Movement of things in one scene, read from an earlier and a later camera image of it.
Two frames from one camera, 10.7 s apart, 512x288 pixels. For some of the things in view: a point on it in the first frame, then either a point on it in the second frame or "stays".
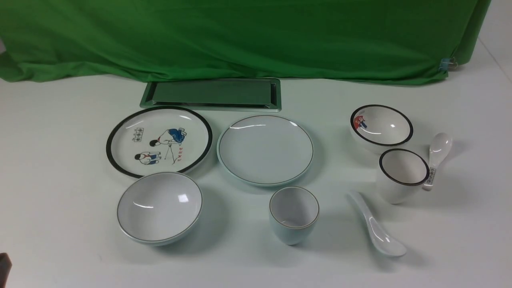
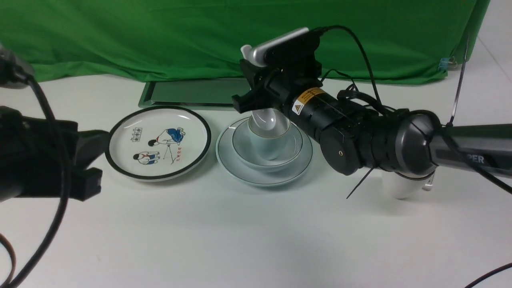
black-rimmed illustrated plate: x=159 y=139 stays
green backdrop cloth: x=389 y=41 stays
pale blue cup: x=293 y=211 -> x=270 y=144
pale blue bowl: x=159 y=209 -> x=246 y=153
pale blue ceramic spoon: x=383 y=242 -> x=265 y=118
